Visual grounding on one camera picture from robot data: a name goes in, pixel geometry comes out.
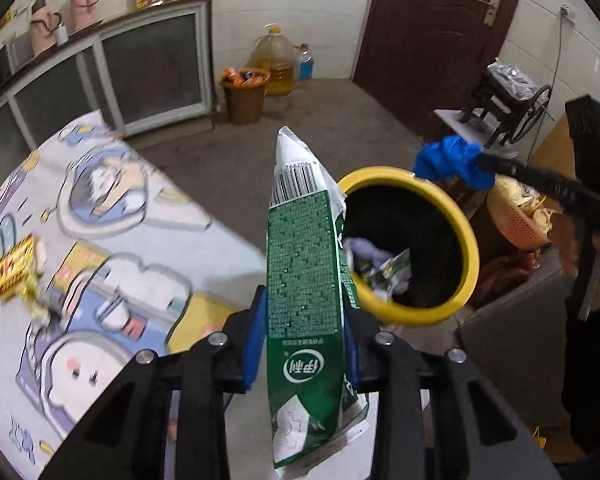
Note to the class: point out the pink thermos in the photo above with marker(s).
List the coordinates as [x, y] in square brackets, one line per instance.
[42, 32]
[84, 2]

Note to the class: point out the cartoon printed tablecloth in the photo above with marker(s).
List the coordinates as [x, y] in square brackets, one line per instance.
[130, 270]

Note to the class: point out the yellow wall poster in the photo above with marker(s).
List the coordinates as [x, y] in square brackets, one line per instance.
[5, 19]

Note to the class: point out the grey box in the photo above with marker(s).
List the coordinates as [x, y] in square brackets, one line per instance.
[515, 350]

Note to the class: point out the yellow trash bin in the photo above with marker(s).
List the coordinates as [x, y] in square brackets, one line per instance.
[472, 260]

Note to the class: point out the person's right hand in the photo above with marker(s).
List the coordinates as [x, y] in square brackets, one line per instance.
[567, 245]

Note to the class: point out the person's right forearm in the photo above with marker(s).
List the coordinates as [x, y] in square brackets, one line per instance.
[592, 385]

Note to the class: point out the small yellow wrapper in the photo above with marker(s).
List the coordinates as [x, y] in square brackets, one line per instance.
[40, 305]

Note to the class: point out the large cooking oil jug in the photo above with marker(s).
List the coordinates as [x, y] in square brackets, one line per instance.
[277, 67]

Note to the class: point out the blue wrapper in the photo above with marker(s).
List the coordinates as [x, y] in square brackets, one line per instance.
[450, 160]

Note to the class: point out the white low stool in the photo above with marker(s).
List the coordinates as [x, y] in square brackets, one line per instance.
[452, 120]

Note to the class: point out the yellow red small box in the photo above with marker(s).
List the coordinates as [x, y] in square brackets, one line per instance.
[15, 265]

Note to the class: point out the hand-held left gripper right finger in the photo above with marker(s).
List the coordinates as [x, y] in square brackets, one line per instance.
[382, 365]

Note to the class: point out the white paper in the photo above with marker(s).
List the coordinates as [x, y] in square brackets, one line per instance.
[364, 254]

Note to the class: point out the kitchen cabinet with glass doors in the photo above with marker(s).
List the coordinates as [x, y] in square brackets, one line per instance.
[150, 60]

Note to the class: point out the blue plastic bottle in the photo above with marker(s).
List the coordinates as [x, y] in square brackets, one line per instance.
[305, 65]

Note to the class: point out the black noodle press machine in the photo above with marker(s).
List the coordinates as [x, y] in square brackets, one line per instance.
[495, 115]

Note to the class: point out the white cup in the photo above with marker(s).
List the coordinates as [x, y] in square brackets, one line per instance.
[62, 35]

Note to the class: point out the white wall socket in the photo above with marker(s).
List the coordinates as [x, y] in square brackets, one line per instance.
[567, 13]

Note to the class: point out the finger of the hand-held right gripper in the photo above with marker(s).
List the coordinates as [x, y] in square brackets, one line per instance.
[512, 167]

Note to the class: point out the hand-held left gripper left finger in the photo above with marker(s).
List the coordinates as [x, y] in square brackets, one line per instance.
[252, 345]

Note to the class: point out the silver plastic bag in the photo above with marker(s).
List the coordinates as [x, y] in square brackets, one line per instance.
[512, 80]

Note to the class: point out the wooden cutting board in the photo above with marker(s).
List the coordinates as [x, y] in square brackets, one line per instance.
[555, 150]

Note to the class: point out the dark red door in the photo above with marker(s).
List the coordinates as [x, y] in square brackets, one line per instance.
[430, 45]

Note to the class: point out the pink basket with peels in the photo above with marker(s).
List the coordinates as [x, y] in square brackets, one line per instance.
[522, 230]

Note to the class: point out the brown waste basket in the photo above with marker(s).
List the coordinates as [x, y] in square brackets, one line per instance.
[245, 100]

